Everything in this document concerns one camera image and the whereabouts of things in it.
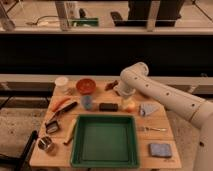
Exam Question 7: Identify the black eraser block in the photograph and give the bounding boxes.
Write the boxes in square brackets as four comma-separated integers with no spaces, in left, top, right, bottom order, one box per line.
[99,103,118,111]

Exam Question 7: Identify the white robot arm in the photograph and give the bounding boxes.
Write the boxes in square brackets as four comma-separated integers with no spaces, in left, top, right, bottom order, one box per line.
[116,62,213,171]

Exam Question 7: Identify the blue paper cup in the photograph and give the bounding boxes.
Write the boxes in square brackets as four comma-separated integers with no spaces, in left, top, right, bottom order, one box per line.
[81,95,93,110]

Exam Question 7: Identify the white cup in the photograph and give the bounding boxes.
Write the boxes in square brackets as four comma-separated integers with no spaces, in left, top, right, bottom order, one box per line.
[55,76,69,92]

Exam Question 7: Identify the apple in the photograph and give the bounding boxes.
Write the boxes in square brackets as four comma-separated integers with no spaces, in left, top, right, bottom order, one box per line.
[122,102,136,112]

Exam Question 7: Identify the grey crumpled cloth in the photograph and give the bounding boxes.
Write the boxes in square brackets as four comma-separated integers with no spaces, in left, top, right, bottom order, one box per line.
[139,103,159,117]

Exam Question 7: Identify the dark red grapes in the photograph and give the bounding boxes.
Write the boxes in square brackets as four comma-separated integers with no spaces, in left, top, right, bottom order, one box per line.
[105,80,118,91]

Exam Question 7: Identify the red bowl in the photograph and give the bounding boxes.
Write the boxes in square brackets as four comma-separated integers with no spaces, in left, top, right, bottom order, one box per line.
[76,78,96,95]

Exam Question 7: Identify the green plastic tray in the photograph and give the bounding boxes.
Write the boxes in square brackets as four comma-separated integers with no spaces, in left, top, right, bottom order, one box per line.
[70,115,139,168]

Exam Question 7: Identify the wooden board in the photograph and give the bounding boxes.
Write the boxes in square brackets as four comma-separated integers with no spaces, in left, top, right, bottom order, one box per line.
[30,81,182,171]

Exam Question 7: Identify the blue sponge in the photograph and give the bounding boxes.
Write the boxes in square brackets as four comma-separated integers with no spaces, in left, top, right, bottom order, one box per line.
[149,143,172,158]

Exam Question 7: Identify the banana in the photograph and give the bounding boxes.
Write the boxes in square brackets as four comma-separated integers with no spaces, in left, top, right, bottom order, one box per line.
[63,118,77,145]

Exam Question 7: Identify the black handled knife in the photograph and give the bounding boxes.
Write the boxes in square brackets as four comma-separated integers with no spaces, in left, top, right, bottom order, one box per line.
[49,101,78,121]

